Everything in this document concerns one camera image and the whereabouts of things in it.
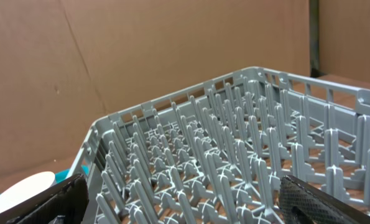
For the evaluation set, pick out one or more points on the grey dish rack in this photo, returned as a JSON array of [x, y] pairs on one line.
[[215, 152]]

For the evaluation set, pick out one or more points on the teal plastic tray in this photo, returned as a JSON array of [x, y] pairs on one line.
[[60, 176]]

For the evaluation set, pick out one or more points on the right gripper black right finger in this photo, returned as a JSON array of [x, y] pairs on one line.
[[299, 202]]

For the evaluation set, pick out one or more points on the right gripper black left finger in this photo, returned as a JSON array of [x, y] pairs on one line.
[[65, 202]]

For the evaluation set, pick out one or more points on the white mint cup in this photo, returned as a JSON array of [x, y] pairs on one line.
[[25, 189]]

